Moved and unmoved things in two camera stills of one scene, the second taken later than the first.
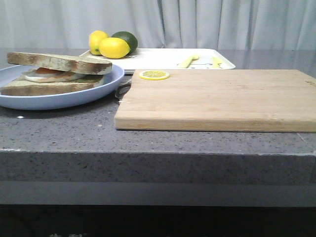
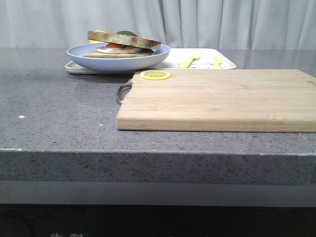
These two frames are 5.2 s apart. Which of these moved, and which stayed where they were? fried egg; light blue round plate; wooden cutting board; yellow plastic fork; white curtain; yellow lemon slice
Moved: fried egg; light blue round plate
Stayed: yellow lemon slice; white curtain; wooden cutting board; yellow plastic fork
